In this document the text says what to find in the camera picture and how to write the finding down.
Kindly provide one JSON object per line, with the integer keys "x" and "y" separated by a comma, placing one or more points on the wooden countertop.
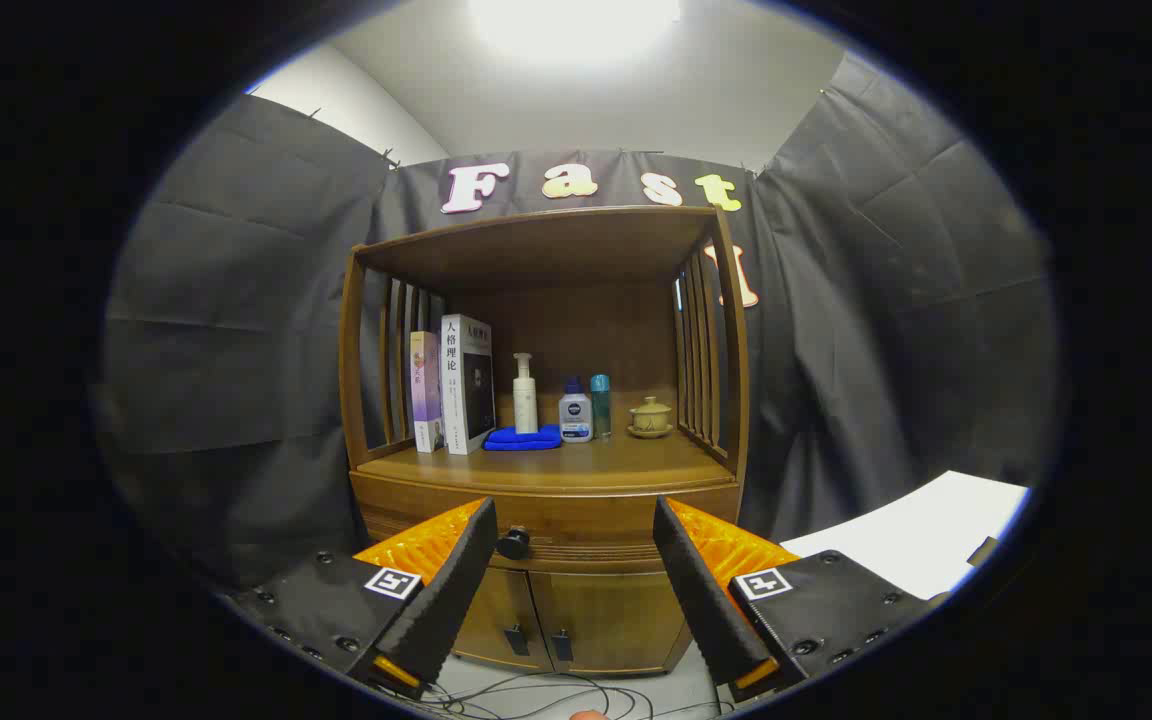
{"x": 626, "y": 460}

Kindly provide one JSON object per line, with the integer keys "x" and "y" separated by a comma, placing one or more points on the wooden drawer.
{"x": 586, "y": 520}

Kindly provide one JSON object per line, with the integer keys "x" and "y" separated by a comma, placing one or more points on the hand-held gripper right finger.
{"x": 706, "y": 600}

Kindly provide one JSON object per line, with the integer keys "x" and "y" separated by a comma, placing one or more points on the black drawer knob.
{"x": 513, "y": 543}

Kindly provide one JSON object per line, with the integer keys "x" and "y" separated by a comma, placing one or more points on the white book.
{"x": 456, "y": 400}

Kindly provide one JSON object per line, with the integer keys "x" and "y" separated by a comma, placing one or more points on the white bottle with blue cap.
{"x": 576, "y": 415}

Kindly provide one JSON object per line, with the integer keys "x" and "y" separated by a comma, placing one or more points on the white table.
{"x": 916, "y": 530}

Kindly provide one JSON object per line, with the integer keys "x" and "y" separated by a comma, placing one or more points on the yellow lidded teacup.
{"x": 651, "y": 418}

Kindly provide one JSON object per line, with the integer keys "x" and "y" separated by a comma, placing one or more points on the white pump bottle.
{"x": 525, "y": 405}

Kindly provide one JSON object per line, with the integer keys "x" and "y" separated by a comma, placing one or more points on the purple book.
{"x": 425, "y": 390}

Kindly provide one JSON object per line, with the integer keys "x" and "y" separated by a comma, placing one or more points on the black backdrop cloth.
{"x": 236, "y": 350}

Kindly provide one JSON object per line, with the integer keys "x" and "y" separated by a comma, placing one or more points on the wooden cabinet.
{"x": 576, "y": 250}

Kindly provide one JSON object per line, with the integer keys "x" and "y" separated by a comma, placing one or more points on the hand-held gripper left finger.
{"x": 451, "y": 600}

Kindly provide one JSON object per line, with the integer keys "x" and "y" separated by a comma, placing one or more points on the slim teal bottle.
{"x": 601, "y": 405}

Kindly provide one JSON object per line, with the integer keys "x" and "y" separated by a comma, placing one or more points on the blue folded cloth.
{"x": 521, "y": 440}

